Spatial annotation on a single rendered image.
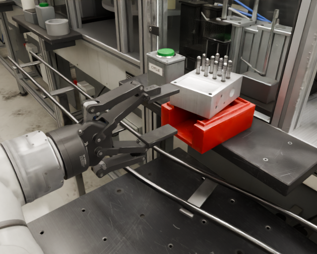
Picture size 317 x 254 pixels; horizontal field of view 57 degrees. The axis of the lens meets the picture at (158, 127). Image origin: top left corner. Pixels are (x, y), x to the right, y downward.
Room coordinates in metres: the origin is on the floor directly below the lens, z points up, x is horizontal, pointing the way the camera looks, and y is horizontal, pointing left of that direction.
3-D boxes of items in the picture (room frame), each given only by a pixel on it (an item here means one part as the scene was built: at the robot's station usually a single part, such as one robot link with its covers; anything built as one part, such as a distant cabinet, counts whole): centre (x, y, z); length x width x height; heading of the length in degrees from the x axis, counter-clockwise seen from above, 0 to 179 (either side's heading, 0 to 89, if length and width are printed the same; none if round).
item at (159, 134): (0.45, 0.00, 0.95); 0.07 x 0.03 x 0.01; 128
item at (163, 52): (0.67, -0.02, 1.03); 0.04 x 0.04 x 0.02
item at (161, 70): (0.67, -0.02, 0.97); 0.08 x 0.08 x 0.12; 39
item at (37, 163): (0.31, 0.17, 0.99); 0.09 x 0.06 x 0.09; 38
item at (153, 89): (0.44, 0.02, 1.05); 0.05 x 0.01 x 0.03; 128
